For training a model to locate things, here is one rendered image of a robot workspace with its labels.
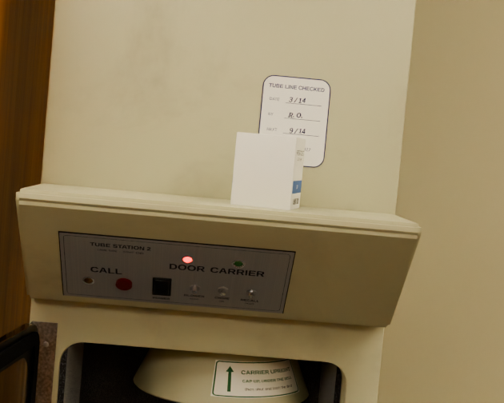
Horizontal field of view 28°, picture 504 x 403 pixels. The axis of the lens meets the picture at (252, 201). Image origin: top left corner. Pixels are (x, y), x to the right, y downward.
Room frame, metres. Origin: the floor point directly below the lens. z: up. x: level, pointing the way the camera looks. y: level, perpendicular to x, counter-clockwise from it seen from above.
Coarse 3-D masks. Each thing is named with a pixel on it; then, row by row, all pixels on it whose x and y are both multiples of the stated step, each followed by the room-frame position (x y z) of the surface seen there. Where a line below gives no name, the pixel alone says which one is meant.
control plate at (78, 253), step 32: (64, 256) 0.82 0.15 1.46; (96, 256) 0.82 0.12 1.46; (128, 256) 0.82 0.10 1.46; (160, 256) 0.82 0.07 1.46; (192, 256) 0.82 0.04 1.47; (224, 256) 0.81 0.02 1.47; (256, 256) 0.81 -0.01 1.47; (288, 256) 0.81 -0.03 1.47; (64, 288) 0.85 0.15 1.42; (96, 288) 0.85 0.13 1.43; (256, 288) 0.84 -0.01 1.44; (288, 288) 0.84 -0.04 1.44
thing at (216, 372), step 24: (144, 360) 0.99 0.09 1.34; (168, 360) 0.95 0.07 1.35; (192, 360) 0.93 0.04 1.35; (216, 360) 0.93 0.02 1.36; (240, 360) 0.93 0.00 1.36; (264, 360) 0.94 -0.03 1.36; (288, 360) 0.97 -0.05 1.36; (144, 384) 0.95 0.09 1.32; (168, 384) 0.93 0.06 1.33; (192, 384) 0.92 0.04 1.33; (216, 384) 0.92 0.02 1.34; (240, 384) 0.92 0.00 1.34; (264, 384) 0.93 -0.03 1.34; (288, 384) 0.95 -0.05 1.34
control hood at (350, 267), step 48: (48, 192) 0.78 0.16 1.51; (96, 192) 0.82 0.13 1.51; (144, 192) 0.89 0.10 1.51; (48, 240) 0.81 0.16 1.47; (192, 240) 0.80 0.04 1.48; (240, 240) 0.80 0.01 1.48; (288, 240) 0.80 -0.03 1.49; (336, 240) 0.80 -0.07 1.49; (384, 240) 0.80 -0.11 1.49; (48, 288) 0.85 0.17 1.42; (336, 288) 0.84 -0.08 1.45; (384, 288) 0.84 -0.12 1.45
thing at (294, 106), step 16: (272, 80) 0.90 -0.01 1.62; (288, 80) 0.90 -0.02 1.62; (304, 80) 0.90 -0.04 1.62; (320, 80) 0.90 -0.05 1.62; (272, 96) 0.90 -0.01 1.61; (288, 96) 0.90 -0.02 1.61; (304, 96) 0.90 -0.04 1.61; (320, 96) 0.90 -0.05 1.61; (272, 112) 0.90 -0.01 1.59; (288, 112) 0.90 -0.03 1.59; (304, 112) 0.90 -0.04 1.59; (320, 112) 0.90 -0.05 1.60; (272, 128) 0.90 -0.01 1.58; (288, 128) 0.90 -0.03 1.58; (304, 128) 0.90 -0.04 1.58; (320, 128) 0.90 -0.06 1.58; (320, 144) 0.90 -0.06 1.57; (304, 160) 0.90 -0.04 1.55; (320, 160) 0.90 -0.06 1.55
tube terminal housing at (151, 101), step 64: (64, 0) 0.89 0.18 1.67; (128, 0) 0.89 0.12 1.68; (192, 0) 0.90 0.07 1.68; (256, 0) 0.90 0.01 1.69; (320, 0) 0.90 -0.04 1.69; (384, 0) 0.91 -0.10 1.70; (64, 64) 0.89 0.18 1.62; (128, 64) 0.89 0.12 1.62; (192, 64) 0.90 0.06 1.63; (256, 64) 0.90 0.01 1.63; (320, 64) 0.90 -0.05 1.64; (384, 64) 0.91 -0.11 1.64; (64, 128) 0.89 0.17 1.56; (128, 128) 0.89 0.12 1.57; (192, 128) 0.90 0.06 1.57; (256, 128) 0.90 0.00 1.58; (384, 128) 0.91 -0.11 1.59; (192, 192) 0.90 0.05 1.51; (320, 192) 0.90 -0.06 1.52; (384, 192) 0.91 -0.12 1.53; (64, 320) 0.89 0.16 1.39; (128, 320) 0.90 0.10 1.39; (192, 320) 0.90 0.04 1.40; (256, 320) 0.90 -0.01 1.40
